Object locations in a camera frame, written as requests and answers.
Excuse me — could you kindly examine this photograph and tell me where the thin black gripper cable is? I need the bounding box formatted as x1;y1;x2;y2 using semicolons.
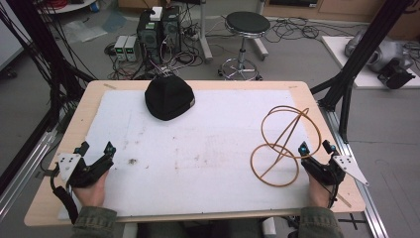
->
328;179;340;210

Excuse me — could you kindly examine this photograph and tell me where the tangle of computer cables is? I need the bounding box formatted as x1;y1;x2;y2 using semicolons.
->
104;41;206;81

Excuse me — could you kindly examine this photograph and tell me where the grey desk leg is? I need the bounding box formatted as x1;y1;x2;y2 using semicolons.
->
197;0;215;64
253;0;270;61

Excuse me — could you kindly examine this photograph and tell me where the grey robot shell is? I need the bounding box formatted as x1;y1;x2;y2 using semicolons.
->
344;30;414;74

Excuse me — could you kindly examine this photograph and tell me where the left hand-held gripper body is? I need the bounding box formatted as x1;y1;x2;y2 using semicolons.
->
57;153;115;189

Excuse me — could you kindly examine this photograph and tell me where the clear plastic sheet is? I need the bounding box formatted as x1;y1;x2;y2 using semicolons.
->
61;12;129;45

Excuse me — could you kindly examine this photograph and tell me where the thick black gripper cable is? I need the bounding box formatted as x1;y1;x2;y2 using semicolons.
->
50;164;80;225

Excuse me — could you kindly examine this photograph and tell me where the white foam mat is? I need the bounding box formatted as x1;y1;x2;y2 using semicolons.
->
57;88;313;221

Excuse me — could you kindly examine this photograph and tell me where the white box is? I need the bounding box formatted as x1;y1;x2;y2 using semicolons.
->
150;6;163;22

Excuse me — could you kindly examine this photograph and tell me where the tangle of black floor cables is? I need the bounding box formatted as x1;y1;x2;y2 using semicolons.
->
262;15;360;45

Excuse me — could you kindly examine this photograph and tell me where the person's right hand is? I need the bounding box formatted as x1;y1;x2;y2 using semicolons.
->
307;172;335;209

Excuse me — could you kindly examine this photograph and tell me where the black device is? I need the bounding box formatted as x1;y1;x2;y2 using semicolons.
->
376;59;417;90

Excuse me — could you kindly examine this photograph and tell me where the grey power supply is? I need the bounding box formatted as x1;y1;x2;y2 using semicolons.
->
124;35;139;63
114;35;129;62

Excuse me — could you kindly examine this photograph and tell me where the person's left hand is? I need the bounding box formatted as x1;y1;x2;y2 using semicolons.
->
72;171;110;209

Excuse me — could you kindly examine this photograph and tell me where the black round stool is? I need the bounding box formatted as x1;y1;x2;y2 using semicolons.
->
217;11;272;82

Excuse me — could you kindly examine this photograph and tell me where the black hat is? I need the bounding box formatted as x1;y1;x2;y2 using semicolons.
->
144;74;196;122

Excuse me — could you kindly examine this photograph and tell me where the white platform board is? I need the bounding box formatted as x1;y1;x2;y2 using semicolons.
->
321;35;420;90

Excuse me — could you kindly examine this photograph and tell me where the white round table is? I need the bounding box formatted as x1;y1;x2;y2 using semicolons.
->
37;0;97;15

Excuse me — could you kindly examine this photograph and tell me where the aluminium rail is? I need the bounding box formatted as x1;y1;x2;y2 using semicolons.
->
0;128;59;222
317;104;391;238

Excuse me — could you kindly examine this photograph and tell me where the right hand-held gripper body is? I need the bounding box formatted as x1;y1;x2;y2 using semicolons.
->
300;154;370;187

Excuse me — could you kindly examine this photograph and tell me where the black computer tower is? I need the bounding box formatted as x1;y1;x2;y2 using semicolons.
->
160;5;182;56
136;12;163;64

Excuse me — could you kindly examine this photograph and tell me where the brown wire hat stand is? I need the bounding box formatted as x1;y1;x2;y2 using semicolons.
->
250;105;323;188

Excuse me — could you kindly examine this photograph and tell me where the black metal frame stand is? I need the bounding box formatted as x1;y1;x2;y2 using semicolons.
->
309;0;416;145
0;0;97;196

